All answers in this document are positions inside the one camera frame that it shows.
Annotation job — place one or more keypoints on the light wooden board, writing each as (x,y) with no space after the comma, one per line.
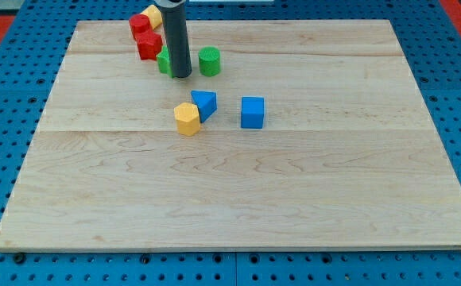
(348,158)

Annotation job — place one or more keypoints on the green cylinder block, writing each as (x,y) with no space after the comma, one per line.
(209,61)

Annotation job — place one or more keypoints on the yellow hexagon block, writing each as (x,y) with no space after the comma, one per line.
(187,119)

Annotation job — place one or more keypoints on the blue cube block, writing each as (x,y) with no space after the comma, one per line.
(252,112)

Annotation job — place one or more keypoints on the green star block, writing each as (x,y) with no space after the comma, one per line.
(163,61)

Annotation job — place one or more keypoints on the blue triangle block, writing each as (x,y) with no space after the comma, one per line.
(206,102)

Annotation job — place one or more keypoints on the yellow block at top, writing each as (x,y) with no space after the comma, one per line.
(154,15)

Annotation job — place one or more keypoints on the red star block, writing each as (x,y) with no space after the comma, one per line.
(149,44)

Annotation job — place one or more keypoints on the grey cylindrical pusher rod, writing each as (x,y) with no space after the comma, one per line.
(175,28)

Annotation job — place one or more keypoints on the red cylinder block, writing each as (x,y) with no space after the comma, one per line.
(139,23)

